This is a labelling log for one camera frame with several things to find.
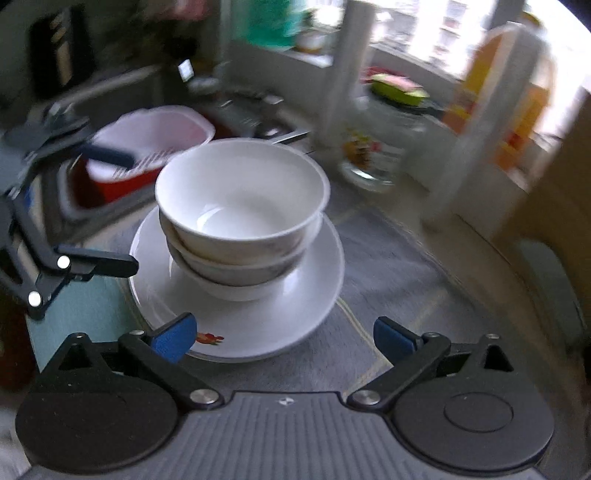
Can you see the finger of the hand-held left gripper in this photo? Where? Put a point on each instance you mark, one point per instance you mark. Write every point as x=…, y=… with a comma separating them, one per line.
x=108, y=156
x=101, y=266

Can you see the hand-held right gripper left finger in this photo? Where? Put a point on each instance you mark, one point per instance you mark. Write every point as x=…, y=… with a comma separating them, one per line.
x=175, y=339

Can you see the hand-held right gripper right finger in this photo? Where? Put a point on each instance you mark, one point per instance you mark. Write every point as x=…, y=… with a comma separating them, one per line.
x=395, y=341

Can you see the white ceramic bowl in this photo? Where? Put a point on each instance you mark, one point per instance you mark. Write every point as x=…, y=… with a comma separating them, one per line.
x=240, y=203
x=240, y=293
x=221, y=273

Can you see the white fruit print plate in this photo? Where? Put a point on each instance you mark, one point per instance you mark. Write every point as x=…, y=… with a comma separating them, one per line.
x=295, y=314

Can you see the red basin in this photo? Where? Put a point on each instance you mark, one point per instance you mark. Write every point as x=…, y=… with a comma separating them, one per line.
x=115, y=189

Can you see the blue checked towel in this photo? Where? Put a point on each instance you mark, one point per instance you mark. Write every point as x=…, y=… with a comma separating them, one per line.
x=392, y=295

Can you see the white colander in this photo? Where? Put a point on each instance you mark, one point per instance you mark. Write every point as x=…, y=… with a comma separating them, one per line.
x=157, y=129

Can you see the glass jar yellow green lid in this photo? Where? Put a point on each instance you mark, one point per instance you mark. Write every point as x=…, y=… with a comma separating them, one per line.
x=374, y=152

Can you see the green detergent bottle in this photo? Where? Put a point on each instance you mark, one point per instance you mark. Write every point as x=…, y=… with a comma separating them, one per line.
x=268, y=23

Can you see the tall cling film roll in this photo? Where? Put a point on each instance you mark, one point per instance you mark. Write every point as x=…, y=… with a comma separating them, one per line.
x=485, y=138

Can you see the orange cooking oil bottle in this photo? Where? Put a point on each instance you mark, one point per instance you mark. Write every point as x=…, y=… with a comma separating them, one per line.
x=531, y=120

